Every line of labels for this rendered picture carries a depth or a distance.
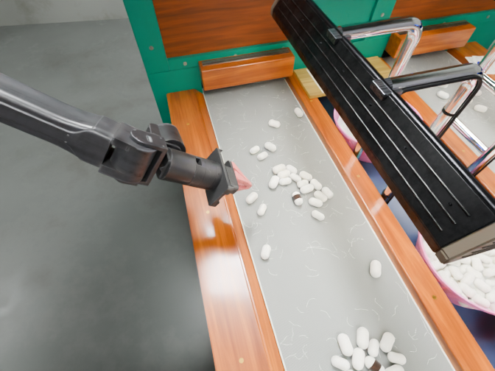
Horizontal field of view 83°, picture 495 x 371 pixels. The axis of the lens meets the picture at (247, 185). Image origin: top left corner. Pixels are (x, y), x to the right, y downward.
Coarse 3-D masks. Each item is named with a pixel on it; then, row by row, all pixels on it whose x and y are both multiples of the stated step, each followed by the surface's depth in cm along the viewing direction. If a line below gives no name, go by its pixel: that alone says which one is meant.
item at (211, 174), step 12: (216, 156) 55; (204, 168) 50; (216, 168) 52; (192, 180) 49; (204, 180) 50; (216, 180) 52; (228, 180) 51; (216, 192) 53; (228, 192) 51; (216, 204) 53
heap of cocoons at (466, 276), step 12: (432, 252) 65; (492, 252) 65; (432, 264) 62; (444, 264) 62; (456, 264) 63; (468, 264) 63; (480, 264) 62; (492, 264) 63; (444, 276) 61; (456, 276) 61; (468, 276) 61; (480, 276) 61; (492, 276) 63; (456, 288) 59; (468, 288) 59; (480, 288) 60; (492, 288) 60; (480, 300) 58; (492, 300) 58
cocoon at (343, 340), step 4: (340, 336) 53; (344, 336) 53; (340, 340) 52; (344, 340) 52; (348, 340) 52; (340, 344) 52; (344, 344) 52; (348, 344) 52; (340, 348) 52; (344, 348) 52; (348, 348) 51; (352, 348) 52; (344, 352) 52; (348, 352) 51; (352, 352) 51
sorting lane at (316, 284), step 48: (240, 96) 96; (288, 96) 96; (240, 144) 83; (288, 144) 83; (240, 192) 73; (288, 192) 73; (336, 192) 73; (288, 240) 66; (336, 240) 66; (288, 288) 60; (336, 288) 60; (384, 288) 60; (288, 336) 54; (336, 336) 54; (432, 336) 54
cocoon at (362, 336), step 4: (360, 328) 54; (364, 328) 54; (360, 332) 53; (364, 332) 53; (360, 336) 53; (364, 336) 53; (368, 336) 53; (360, 340) 52; (364, 340) 52; (368, 340) 53; (360, 344) 52; (364, 344) 52; (368, 344) 52; (364, 348) 52
